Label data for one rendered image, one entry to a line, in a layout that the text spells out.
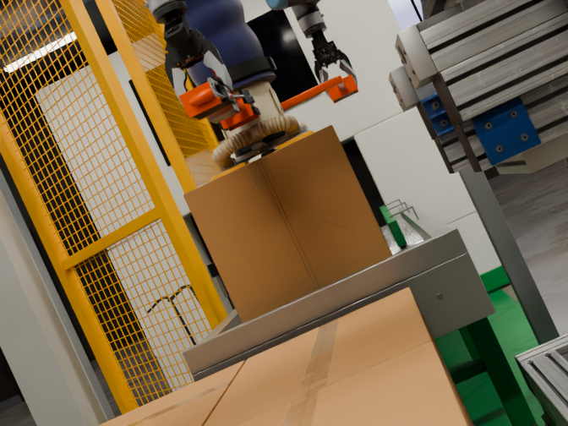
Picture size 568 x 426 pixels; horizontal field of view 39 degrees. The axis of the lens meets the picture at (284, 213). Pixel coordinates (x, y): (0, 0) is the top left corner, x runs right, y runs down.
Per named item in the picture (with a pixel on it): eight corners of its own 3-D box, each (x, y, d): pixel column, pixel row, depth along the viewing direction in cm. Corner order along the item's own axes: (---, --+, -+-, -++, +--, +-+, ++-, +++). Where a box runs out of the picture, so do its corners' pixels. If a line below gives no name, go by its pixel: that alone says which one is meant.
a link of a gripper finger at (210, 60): (245, 83, 169) (213, 52, 169) (240, 79, 163) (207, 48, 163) (235, 94, 169) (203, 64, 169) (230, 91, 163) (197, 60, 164)
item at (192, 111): (198, 121, 169) (188, 99, 169) (229, 106, 168) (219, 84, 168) (188, 118, 161) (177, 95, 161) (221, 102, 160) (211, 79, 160)
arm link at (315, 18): (298, 24, 253) (322, 13, 252) (304, 37, 253) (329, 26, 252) (296, 19, 245) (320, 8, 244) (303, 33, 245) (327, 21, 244)
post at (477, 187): (555, 384, 243) (414, 81, 243) (576, 375, 242) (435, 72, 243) (560, 390, 236) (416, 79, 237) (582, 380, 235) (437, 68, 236)
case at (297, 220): (275, 307, 256) (221, 192, 257) (390, 254, 253) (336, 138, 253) (251, 344, 197) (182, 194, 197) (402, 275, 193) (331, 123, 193)
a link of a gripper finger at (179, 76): (194, 113, 170) (193, 69, 170) (188, 111, 164) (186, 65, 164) (180, 114, 171) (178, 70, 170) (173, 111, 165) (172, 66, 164)
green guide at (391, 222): (385, 221, 416) (378, 206, 416) (404, 213, 415) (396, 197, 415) (398, 248, 257) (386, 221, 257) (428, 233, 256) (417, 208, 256)
